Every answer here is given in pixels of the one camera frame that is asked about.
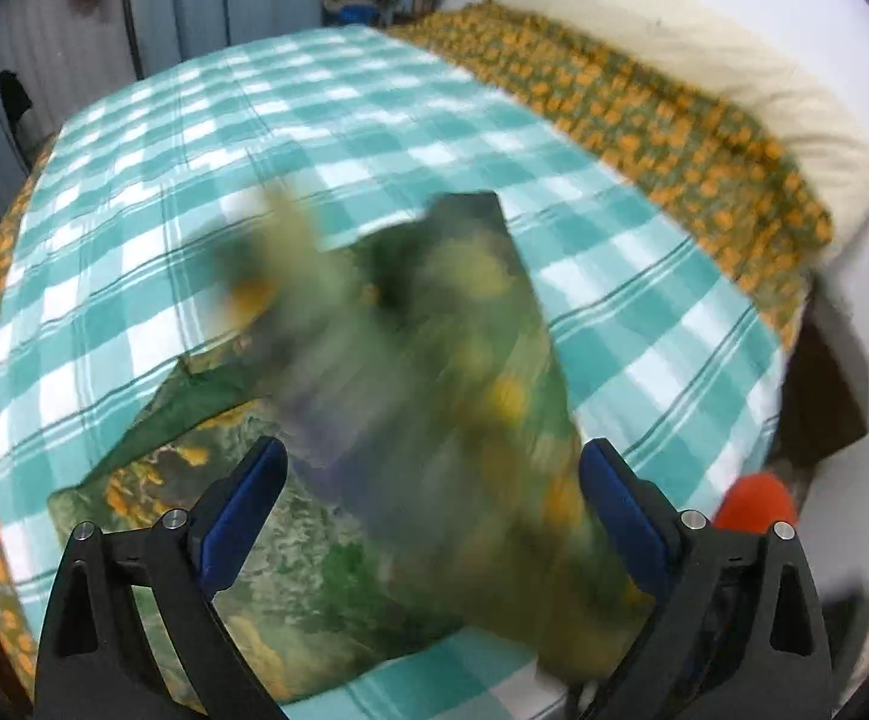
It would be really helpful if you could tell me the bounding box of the teal checked blanket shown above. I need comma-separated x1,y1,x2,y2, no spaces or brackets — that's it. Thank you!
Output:
0,26,788,720

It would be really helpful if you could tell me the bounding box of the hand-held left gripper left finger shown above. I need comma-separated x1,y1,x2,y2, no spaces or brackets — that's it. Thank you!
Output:
33,435,289,720

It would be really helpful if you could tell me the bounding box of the cream pillow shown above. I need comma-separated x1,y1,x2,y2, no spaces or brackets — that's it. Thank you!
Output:
490,0,869,263

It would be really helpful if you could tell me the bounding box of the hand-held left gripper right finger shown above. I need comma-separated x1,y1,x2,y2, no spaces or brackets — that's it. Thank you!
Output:
579,437,833,720

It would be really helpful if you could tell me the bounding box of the person's orange clothing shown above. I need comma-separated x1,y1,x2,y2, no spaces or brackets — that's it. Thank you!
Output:
712,472,799,539

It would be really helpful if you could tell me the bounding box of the wooden bed frame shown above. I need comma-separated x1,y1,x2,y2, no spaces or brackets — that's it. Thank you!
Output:
780,300,869,466

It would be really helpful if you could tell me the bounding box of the green printed garment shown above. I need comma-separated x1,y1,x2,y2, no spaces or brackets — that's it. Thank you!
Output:
48,187,657,706

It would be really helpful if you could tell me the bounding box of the orange floral bedsheet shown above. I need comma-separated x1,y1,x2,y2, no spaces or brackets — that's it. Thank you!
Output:
0,0,833,698

